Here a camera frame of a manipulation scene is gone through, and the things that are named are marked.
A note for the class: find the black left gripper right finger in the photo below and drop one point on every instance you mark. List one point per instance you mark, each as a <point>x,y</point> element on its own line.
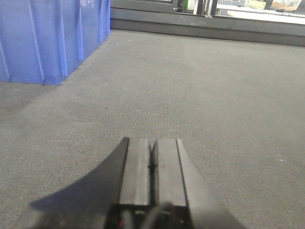
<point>195,205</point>

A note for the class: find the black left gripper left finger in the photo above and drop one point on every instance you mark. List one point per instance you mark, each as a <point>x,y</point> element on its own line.
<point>86,203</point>

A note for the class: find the blue plastic crate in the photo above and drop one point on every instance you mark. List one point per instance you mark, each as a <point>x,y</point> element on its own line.
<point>44,41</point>

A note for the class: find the white desk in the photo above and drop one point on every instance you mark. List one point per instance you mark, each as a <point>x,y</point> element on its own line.
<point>250,13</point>

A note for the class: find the person in white shirt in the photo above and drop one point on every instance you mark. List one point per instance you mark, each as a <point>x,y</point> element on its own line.
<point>287,5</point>

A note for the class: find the black conveyor back rail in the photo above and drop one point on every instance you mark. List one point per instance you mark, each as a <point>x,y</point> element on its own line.
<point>234,29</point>

